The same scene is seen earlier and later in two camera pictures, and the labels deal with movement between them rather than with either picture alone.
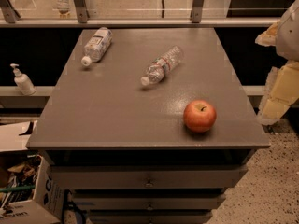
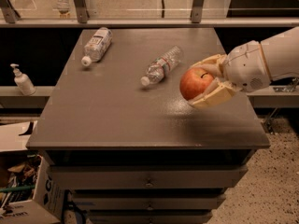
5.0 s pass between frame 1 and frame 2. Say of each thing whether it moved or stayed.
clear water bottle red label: stayed
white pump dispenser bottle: stayed
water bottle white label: stayed
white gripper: moved
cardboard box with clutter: stayed
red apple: moved
